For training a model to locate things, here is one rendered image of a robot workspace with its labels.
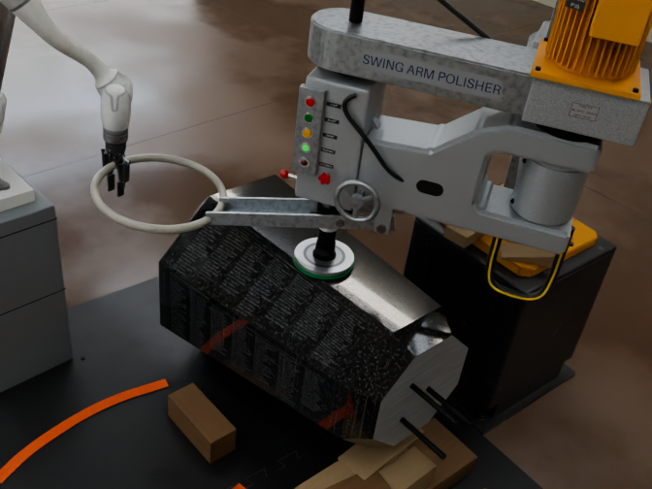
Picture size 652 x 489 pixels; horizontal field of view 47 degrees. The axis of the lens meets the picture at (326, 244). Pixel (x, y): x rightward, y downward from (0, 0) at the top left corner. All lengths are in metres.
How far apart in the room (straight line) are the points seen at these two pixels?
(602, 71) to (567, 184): 0.35
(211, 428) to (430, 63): 1.61
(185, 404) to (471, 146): 1.54
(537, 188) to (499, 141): 0.19
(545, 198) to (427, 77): 0.49
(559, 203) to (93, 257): 2.50
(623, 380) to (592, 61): 2.08
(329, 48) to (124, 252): 2.15
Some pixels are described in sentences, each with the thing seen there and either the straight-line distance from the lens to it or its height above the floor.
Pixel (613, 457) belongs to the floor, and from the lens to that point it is 3.47.
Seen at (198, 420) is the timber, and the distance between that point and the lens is 3.01.
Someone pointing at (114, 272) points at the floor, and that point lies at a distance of 3.92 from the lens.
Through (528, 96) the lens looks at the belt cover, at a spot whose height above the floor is 1.62.
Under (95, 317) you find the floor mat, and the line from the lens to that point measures 3.64.
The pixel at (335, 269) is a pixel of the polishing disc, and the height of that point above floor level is 0.83.
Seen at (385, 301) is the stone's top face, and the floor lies 0.80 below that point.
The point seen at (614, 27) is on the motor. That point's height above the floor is 1.85.
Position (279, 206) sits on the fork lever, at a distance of 2.69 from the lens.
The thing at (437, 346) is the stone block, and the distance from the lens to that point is 2.53.
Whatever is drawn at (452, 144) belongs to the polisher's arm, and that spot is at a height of 1.41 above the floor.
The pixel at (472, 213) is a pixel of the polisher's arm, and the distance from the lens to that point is 2.32.
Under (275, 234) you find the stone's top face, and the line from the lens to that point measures 2.79.
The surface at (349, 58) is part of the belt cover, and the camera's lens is 2.20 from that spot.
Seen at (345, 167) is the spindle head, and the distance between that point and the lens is 2.34.
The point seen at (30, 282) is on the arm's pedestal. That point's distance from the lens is 3.10.
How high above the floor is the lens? 2.40
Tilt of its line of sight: 35 degrees down
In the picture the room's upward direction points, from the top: 8 degrees clockwise
